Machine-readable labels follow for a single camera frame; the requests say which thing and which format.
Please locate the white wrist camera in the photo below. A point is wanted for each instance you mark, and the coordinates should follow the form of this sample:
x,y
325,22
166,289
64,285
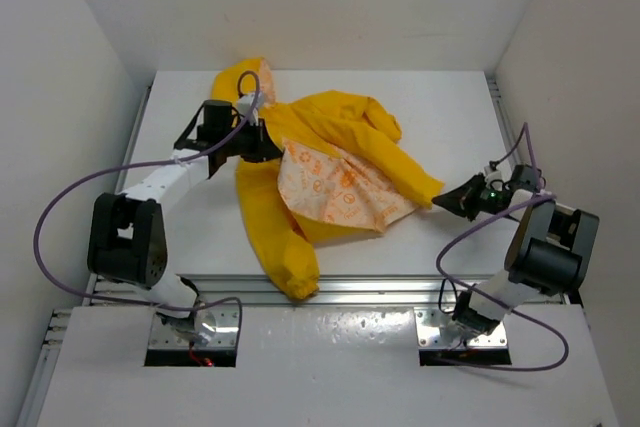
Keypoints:
x,y
493,176
249,106

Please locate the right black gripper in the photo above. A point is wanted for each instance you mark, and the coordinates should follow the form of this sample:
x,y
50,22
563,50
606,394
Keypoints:
x,y
460,200

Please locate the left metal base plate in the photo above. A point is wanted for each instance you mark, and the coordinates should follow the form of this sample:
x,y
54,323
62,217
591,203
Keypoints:
x,y
211,329

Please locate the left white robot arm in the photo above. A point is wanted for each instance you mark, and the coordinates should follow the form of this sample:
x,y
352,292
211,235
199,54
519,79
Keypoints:
x,y
127,242

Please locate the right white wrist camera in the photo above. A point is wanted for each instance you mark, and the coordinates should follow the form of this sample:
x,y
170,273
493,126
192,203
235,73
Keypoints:
x,y
493,176

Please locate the metal base plate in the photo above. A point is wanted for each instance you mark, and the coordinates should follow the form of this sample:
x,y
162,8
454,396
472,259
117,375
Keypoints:
x,y
211,329
436,332

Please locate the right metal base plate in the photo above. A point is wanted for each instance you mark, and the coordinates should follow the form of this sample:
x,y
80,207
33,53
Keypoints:
x,y
436,332

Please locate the aluminium front rail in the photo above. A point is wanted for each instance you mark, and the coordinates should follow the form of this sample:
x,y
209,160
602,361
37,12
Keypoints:
x,y
333,291

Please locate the white front cover panel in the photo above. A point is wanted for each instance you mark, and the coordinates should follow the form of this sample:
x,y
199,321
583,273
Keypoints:
x,y
322,367

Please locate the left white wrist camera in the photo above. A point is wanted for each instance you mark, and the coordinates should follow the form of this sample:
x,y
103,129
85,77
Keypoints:
x,y
249,106

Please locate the aluminium right side rail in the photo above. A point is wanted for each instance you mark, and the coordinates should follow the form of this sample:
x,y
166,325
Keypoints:
x,y
510,139

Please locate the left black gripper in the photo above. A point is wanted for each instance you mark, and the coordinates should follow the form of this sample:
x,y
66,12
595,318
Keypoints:
x,y
264,147

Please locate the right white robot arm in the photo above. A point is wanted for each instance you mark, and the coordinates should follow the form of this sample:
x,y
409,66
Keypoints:
x,y
549,253

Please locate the yellow hooded jacket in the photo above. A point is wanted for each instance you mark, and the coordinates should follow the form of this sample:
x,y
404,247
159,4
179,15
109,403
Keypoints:
x,y
341,174

